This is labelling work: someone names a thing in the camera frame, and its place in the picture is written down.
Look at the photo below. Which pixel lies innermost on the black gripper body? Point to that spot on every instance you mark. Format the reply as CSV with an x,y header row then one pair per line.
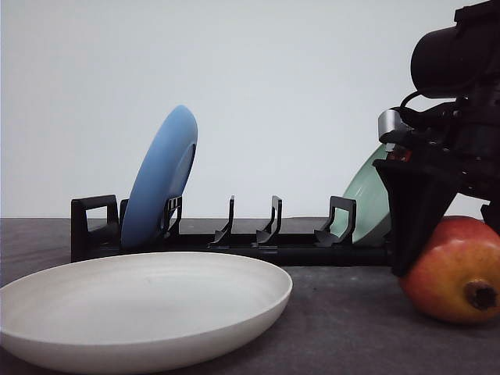
x,y
463,134

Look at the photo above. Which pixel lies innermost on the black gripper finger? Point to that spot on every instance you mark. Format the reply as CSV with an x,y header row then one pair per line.
x,y
421,196

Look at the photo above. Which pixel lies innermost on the red yellow pomegranate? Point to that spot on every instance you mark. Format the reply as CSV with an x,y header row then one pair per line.
x,y
456,276

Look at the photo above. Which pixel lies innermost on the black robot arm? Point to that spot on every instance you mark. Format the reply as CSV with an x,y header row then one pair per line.
x,y
460,60

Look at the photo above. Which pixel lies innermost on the green plate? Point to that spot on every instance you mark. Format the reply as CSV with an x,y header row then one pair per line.
x,y
371,194

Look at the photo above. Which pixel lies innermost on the blue plate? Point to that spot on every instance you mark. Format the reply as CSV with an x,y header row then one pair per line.
x,y
161,175

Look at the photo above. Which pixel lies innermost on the white plate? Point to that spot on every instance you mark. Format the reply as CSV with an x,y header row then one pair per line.
x,y
124,310

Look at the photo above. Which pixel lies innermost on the black dish rack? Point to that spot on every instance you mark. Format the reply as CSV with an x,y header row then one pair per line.
x,y
96,233

